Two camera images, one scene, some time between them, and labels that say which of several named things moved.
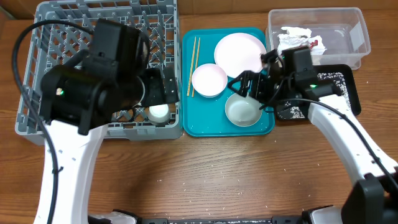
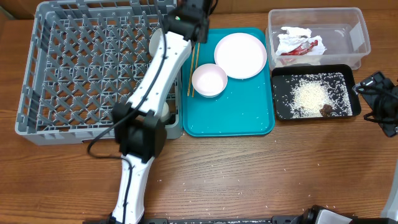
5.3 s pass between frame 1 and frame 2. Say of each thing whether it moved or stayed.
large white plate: stayed
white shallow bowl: stayed
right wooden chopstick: stayed
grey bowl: moved
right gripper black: moved
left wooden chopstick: stayed
